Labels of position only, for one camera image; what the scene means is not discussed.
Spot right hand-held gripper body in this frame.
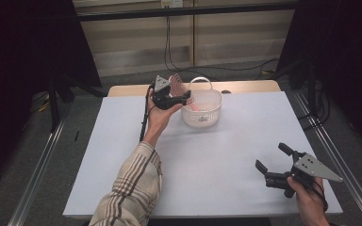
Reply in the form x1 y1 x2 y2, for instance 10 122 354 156
265 151 344 199

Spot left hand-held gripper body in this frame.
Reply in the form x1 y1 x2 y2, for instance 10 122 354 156
150 73 184 111

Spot pink hairbrush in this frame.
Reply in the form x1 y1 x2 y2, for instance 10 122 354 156
168 73 204 113

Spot white plastic basket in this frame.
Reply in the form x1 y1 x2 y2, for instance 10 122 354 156
180 76 224 128

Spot person's left hand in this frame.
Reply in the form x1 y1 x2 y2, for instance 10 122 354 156
142 89 184 147

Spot person's right hand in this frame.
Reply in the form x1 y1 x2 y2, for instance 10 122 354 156
287 176 328 217

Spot white table mat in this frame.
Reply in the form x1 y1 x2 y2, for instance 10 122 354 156
62 90 343 219

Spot black metal stand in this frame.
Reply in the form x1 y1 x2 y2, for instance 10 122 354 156
305 60 319 109
47 74 76 134

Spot black horizontal bar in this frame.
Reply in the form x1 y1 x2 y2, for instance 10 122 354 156
74 1 300 23

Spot black curtain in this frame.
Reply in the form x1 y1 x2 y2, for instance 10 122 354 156
0 0 104 196
276 0 362 156

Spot right hand-held gripper black cable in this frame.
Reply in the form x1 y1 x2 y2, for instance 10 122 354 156
297 176 330 213

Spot metal floor rail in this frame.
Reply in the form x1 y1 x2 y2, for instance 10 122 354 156
294 91 362 226
7 105 70 226

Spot black wall cable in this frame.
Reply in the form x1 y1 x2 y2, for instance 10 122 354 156
163 15 279 73
168 15 222 82

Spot black floor cables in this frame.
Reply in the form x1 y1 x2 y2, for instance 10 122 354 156
297 83 332 132

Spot white wall outlet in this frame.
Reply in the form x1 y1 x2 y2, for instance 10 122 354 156
160 0 184 9

